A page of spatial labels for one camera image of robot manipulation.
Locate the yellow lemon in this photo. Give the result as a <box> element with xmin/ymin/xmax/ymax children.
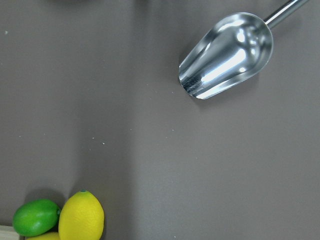
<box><xmin>58</xmin><ymin>190</ymin><xmax>105</xmax><ymax>240</ymax></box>
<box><xmin>26</xmin><ymin>232</ymin><xmax>60</xmax><ymax>240</ymax></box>

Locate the yellow lemon front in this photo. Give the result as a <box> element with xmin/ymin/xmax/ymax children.
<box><xmin>58</xmin><ymin>190</ymin><xmax>105</xmax><ymax>240</ymax></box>

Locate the metal scoop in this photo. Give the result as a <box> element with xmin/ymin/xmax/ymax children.
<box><xmin>178</xmin><ymin>0</ymin><xmax>306</xmax><ymax>100</ymax></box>

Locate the green lime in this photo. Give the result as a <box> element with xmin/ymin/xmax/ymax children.
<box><xmin>12</xmin><ymin>199</ymin><xmax>61</xmax><ymax>237</ymax></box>

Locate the wooden cutting board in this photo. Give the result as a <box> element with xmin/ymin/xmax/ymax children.
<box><xmin>0</xmin><ymin>225</ymin><xmax>20</xmax><ymax>240</ymax></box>

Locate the yellow lemon back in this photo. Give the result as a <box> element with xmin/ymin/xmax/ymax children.
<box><xmin>26</xmin><ymin>232</ymin><xmax>60</xmax><ymax>240</ymax></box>

